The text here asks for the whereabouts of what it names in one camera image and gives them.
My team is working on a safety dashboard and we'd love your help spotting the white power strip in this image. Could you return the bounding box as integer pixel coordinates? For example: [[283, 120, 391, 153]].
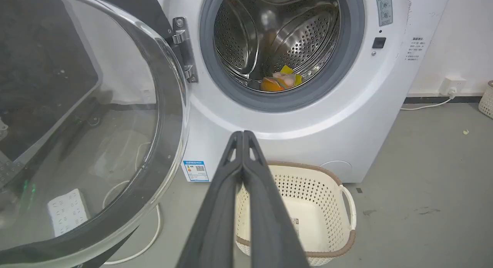
[[47, 189, 91, 238]]

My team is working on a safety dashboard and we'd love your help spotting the white wall socket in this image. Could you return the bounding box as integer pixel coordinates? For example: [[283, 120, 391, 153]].
[[440, 77, 467, 96]]

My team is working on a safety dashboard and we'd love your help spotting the white front-load washing machine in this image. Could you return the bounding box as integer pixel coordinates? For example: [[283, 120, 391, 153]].
[[151, 0, 452, 184]]

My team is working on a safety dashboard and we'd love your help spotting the chrome door hinge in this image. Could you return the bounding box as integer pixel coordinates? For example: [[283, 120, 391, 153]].
[[171, 16, 199, 84]]

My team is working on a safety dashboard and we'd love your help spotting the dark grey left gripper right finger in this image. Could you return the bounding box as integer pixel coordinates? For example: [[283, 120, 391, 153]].
[[242, 130, 311, 268]]

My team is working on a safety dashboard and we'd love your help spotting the white power cable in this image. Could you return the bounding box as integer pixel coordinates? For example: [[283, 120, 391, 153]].
[[102, 142, 161, 265]]

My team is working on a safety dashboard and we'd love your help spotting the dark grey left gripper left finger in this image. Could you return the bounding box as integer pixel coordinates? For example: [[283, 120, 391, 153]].
[[176, 131, 244, 268]]

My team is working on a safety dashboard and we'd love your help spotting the orange and yellow clothing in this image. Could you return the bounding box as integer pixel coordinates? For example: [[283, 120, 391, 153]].
[[260, 65, 303, 92]]

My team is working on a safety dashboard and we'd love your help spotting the white wall plug cable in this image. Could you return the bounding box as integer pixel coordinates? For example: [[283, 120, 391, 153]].
[[400, 88, 457, 111]]

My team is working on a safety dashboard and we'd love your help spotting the cream perforated laundry basket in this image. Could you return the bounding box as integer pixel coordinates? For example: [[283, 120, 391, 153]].
[[234, 161, 357, 267]]

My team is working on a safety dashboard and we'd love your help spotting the white woven basket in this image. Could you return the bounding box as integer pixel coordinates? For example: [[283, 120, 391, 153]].
[[478, 80, 493, 120]]

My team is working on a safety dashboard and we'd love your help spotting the glass washer door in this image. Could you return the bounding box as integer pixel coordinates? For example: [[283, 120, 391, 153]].
[[0, 0, 191, 268]]

